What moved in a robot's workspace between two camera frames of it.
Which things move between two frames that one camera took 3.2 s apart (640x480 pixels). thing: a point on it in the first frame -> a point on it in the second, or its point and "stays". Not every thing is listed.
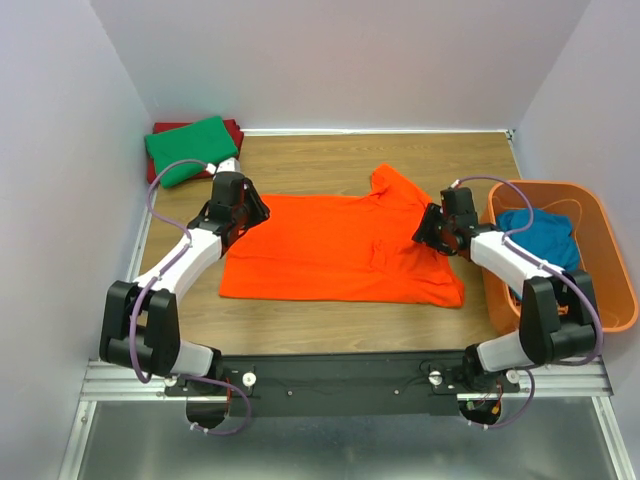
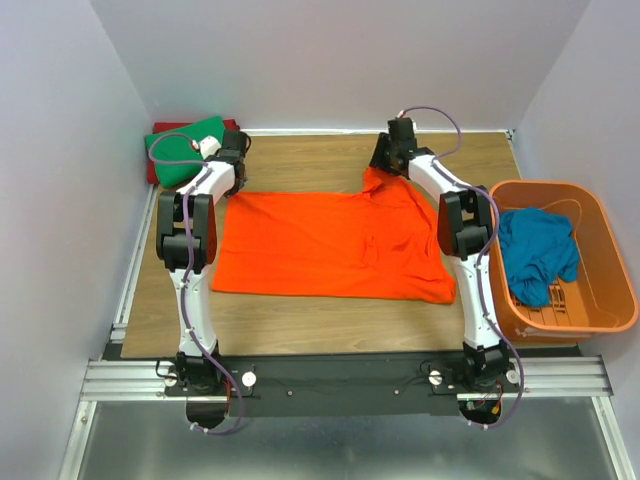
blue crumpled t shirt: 550,238 stays
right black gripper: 424,233 -> 377,161
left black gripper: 260,210 -> 235,189
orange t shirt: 343,248 stays
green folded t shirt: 207,141 stays
